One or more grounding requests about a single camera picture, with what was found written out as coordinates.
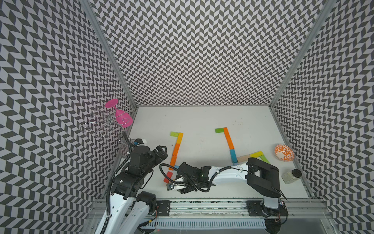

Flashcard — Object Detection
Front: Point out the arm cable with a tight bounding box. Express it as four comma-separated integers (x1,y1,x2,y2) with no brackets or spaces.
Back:
159,163,223,193
99,131,132,234

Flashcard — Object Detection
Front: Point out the teal block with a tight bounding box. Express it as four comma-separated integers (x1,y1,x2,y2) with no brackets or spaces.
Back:
229,149,238,164

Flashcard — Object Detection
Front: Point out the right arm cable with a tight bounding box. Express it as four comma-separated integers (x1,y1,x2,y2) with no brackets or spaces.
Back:
159,163,223,193

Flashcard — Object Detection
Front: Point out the yellow-orange block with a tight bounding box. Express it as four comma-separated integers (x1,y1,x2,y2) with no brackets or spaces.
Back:
176,133,184,144

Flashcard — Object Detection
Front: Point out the glass spice jar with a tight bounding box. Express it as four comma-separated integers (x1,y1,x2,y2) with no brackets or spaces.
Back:
281,169,303,184

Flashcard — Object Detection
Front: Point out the wire glass rack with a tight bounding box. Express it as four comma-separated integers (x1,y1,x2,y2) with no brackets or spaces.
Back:
80,110,135,154

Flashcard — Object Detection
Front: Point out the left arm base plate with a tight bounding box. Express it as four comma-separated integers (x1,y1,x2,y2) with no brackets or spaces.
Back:
154,200,171,217

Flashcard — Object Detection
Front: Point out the light green block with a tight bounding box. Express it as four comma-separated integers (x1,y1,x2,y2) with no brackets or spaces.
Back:
259,155,270,164

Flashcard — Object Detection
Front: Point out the orange patterned cup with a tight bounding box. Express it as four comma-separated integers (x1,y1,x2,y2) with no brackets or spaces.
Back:
274,144,295,162

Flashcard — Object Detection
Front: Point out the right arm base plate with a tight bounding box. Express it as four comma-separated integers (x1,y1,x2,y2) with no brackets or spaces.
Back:
246,200,289,218

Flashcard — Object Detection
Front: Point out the tan wooden block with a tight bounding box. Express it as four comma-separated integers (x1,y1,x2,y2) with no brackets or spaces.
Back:
237,155,251,163

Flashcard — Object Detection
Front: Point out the orange block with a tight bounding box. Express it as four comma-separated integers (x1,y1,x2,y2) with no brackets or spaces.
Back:
169,155,177,171
172,143,180,157
228,139,235,150
224,127,231,142

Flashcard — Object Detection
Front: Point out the red block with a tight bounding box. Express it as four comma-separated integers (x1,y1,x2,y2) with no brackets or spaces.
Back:
164,171,173,183

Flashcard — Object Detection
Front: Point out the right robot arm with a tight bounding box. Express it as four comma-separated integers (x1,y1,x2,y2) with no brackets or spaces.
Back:
167,158,288,218

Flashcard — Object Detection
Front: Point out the yellow block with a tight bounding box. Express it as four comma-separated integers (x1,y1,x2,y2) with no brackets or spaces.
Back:
250,151,264,158

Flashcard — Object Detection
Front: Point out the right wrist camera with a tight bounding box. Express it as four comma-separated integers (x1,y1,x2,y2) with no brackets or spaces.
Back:
166,182,186,191

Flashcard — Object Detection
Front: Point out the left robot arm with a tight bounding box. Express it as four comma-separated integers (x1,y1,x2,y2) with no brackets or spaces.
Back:
95,145,168,234

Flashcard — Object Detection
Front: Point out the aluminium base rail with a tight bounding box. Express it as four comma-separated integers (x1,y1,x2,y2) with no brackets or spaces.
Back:
87,198,334,220

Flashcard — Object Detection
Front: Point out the lime green block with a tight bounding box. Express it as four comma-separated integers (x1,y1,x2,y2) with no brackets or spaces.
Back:
170,132,179,137

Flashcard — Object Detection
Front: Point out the pink plastic wine glass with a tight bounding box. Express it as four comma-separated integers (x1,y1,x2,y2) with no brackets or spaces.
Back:
105,99,133,128

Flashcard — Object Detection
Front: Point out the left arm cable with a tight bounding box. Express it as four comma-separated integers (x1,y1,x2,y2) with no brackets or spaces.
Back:
99,131,132,234

